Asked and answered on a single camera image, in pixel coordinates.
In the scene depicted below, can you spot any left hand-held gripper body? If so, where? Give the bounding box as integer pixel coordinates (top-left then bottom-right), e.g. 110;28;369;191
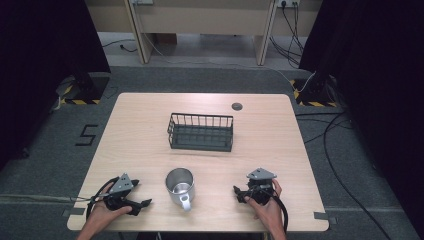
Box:
103;172;142;216

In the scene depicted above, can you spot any black floor cable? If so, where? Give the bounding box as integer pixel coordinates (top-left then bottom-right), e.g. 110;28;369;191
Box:
101;38;139;54
294;111;393;240

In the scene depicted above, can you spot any right hand-held gripper cable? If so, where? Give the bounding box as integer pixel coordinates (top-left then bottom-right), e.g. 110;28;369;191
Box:
269;191;290;234

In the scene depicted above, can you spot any black curtain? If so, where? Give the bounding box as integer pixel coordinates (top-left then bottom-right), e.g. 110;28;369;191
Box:
298;0;424;231
0;0;112;173

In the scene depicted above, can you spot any steel mug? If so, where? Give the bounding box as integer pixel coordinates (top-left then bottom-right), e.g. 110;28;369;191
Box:
165;167;196;212

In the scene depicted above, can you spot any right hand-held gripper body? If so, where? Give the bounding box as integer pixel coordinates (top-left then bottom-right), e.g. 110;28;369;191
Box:
245;167;278;206

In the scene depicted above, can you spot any bundle of black cables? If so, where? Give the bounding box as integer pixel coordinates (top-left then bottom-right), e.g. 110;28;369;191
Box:
268;1;306;69

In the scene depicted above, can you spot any grey tape strip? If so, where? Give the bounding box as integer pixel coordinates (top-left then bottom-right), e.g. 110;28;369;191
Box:
313;211;338;225
61;207;86;218

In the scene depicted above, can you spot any person's right hand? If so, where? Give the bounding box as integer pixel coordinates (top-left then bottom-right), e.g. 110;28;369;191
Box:
243;179;285;232

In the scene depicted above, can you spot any black wire basket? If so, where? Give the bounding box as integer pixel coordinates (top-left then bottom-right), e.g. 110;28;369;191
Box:
166;112;235;153

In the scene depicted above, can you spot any beige wooden desk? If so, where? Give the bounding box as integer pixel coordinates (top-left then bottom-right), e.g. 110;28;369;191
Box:
84;0;324;66

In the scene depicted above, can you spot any person's left hand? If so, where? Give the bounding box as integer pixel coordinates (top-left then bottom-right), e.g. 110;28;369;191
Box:
87;182;134;232

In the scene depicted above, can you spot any hand-held gripper cable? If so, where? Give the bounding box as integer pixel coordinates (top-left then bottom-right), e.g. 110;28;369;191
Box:
269;191;290;234
85;176;120;221

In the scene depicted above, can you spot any left hand-held gripper cable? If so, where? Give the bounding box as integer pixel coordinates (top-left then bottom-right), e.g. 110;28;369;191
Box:
85;176;120;221

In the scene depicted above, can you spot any black stand base striped tape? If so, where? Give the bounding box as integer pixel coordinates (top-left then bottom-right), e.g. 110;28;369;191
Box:
54;71;112;106
289;74;339;108

